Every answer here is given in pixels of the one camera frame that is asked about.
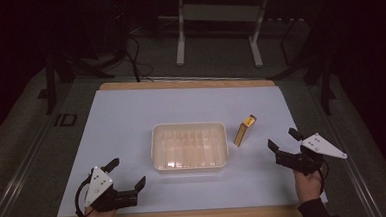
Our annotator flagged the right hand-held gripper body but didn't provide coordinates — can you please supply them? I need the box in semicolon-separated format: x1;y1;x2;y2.
275;130;350;178

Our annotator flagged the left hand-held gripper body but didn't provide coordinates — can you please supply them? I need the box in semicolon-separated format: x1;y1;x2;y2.
82;164;140;214

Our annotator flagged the white plastic tray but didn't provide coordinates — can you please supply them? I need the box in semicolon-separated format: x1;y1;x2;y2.
149;120;230;176

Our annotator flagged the person's right hand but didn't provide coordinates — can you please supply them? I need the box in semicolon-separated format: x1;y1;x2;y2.
293;166;325;204

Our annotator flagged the white table sheet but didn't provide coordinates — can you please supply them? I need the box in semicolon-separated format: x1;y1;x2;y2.
50;78;329;217

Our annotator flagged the black tripod stand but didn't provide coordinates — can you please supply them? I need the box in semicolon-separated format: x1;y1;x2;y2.
264;14;337;118
42;47;117;115

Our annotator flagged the white metal stand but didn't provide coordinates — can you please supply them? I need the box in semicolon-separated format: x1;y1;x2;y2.
172;0;275;72

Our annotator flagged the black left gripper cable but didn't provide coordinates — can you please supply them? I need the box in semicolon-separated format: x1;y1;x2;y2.
72;176;96;217

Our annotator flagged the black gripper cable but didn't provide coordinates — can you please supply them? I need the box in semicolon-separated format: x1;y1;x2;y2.
72;176;96;217
317;159;332;194

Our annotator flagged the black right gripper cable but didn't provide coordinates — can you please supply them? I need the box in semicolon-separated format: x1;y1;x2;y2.
317;159;332;194

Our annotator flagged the black floor cable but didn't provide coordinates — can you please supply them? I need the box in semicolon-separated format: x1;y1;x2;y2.
123;34;156;84

